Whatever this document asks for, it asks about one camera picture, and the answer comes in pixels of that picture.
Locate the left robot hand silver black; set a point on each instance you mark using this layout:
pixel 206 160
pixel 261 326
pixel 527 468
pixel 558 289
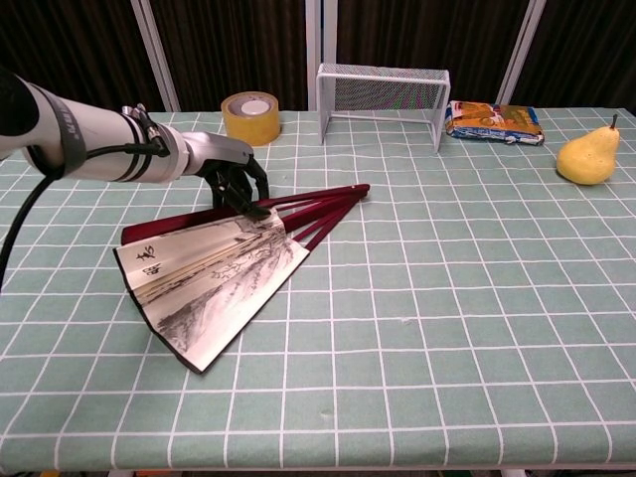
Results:
pixel 218 151

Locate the folding paper fan red ribs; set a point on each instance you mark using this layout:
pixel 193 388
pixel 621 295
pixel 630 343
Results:
pixel 213 278

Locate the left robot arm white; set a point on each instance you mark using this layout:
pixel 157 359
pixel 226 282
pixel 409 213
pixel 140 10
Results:
pixel 94 134

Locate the yellow packing tape roll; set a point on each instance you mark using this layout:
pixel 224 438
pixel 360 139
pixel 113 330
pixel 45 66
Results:
pixel 251 121

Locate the green checkered tablecloth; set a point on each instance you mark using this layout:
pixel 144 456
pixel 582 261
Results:
pixel 422 298

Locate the orange blue snack packet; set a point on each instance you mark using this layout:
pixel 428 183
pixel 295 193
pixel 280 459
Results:
pixel 492 121

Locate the yellow pear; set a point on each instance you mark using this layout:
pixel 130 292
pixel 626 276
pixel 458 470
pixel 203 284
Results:
pixel 588 156

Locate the white partition post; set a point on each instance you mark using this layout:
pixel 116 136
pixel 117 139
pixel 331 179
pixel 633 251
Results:
pixel 318 30
pixel 154 45
pixel 522 45

